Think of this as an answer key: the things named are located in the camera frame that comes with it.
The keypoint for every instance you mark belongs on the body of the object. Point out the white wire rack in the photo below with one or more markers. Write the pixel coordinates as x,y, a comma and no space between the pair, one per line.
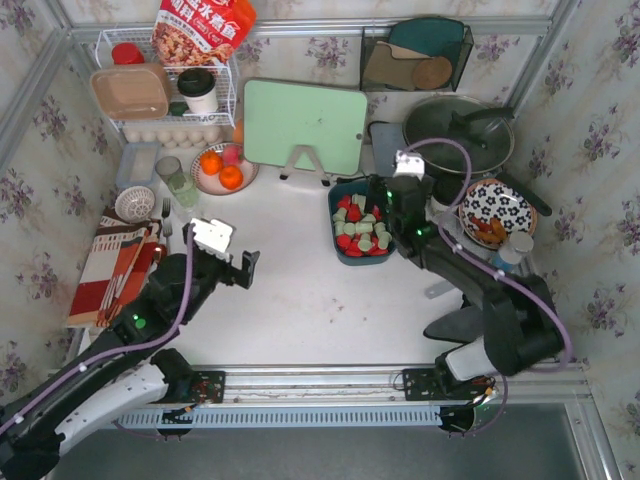
225,74

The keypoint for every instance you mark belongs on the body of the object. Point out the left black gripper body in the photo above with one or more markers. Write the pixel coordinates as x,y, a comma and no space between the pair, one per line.
232,273

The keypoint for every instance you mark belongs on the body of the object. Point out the black wok with glass lid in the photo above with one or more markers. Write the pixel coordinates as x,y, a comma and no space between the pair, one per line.
484,131

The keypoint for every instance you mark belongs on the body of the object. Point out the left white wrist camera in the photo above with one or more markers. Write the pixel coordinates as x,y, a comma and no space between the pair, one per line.
213,237

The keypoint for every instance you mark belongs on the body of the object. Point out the red snack bag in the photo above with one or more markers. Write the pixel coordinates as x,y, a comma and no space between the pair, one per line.
200,32

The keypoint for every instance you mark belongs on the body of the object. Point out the white bottle grey cap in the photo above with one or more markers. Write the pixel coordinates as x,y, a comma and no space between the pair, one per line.
509,255

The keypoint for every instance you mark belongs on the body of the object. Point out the white egg tray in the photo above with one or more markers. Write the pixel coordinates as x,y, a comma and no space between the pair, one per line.
174,137

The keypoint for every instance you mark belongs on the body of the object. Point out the white jar black lid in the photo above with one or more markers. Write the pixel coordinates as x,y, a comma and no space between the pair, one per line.
444,192

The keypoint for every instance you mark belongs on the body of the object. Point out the black mesh holder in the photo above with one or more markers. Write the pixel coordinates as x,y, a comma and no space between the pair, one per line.
417,55

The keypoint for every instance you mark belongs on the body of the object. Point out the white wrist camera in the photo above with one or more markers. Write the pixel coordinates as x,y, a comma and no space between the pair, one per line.
409,164
213,237

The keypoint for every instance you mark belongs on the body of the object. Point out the orange fruit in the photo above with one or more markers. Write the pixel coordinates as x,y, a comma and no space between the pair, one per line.
211,163
231,177

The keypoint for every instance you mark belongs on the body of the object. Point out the green glass cup left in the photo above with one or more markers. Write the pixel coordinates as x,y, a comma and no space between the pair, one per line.
183,188

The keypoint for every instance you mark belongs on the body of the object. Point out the green capsule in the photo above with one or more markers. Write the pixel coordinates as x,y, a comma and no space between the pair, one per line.
360,200

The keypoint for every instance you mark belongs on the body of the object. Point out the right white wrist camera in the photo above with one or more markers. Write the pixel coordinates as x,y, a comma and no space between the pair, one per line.
409,164

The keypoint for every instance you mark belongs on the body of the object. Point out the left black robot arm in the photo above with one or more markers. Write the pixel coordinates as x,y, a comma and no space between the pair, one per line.
30,444

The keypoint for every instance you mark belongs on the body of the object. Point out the white small strainer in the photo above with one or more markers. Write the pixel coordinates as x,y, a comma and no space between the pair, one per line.
135,204

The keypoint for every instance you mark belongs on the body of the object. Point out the white cup black lid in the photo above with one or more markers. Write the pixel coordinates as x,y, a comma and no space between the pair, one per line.
198,87

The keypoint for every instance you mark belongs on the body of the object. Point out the red capsule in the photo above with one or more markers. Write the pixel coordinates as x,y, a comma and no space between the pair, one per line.
354,214
348,246
344,202

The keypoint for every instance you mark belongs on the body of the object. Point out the grey fluffy cloth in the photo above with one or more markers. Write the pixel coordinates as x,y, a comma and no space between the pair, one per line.
463,326

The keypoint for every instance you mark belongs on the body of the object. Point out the red bottle cap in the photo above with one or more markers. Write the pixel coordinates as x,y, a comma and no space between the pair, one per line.
127,53

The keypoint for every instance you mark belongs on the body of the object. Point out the black power plug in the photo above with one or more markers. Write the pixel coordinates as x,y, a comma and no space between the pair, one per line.
350,180

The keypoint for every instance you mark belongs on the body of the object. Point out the pink peach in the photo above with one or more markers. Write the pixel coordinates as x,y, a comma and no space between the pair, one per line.
232,155

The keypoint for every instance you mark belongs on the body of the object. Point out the green cutting board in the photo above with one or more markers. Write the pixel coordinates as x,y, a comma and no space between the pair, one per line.
280,116

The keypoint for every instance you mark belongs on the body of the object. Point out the cutting board metal stand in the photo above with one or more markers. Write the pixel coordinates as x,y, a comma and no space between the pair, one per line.
293,164

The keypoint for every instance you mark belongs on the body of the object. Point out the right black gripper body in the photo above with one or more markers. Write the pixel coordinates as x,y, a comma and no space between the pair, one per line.
405,185

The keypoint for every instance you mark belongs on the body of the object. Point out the silver fork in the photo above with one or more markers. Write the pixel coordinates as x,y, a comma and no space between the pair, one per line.
167,228

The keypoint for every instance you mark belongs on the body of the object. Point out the striped red cloth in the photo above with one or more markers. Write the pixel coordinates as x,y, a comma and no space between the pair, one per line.
119,259

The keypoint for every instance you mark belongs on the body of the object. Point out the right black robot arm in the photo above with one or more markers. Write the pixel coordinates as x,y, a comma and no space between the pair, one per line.
519,324

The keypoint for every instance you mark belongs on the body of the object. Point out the teal plastic storage basket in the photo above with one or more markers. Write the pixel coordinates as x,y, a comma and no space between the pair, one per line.
371,232

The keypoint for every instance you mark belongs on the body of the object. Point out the grey glass cup left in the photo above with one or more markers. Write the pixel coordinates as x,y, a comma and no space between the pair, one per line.
167,167

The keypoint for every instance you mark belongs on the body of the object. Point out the orange fruit right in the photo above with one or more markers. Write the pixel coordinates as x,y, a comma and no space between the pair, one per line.
231,177

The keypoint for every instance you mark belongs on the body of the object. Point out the fruit plate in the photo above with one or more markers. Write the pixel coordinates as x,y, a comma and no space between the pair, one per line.
210,184

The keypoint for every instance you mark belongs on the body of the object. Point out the clear storage box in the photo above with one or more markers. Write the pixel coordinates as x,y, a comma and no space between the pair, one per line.
137,164

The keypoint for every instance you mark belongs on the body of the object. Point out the orange fruit left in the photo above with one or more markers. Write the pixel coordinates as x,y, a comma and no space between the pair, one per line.
211,163

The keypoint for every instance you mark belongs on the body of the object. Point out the flower pattern plate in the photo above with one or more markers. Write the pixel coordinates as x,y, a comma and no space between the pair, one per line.
491,211

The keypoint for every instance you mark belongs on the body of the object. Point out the copper spoon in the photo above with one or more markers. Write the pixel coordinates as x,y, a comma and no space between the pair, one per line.
159,253

